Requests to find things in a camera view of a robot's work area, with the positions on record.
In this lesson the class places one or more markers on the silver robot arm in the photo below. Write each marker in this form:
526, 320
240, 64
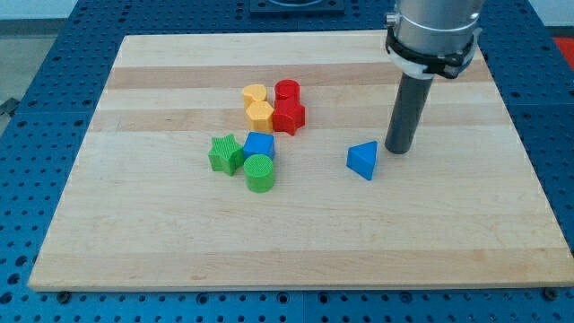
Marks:
426, 38

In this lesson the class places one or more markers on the blue triangle block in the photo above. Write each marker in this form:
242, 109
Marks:
362, 159

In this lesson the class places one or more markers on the wooden board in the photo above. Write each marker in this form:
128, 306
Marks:
143, 211

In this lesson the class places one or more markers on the green cylinder block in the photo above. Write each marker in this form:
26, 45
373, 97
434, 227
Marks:
259, 172

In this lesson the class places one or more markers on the blue cube block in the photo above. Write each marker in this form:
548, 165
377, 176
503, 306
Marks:
259, 143

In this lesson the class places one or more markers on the red star block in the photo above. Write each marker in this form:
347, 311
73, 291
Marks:
289, 115

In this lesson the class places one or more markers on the yellow hexagon block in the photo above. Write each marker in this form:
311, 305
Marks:
260, 117

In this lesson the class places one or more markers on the green star block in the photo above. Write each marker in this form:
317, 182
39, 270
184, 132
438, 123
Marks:
226, 154

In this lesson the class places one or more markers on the red cylinder block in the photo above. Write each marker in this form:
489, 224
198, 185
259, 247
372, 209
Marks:
287, 88

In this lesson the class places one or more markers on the yellow heart block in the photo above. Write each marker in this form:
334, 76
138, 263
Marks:
253, 93

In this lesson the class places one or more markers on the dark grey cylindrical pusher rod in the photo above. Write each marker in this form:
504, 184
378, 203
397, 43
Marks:
411, 97

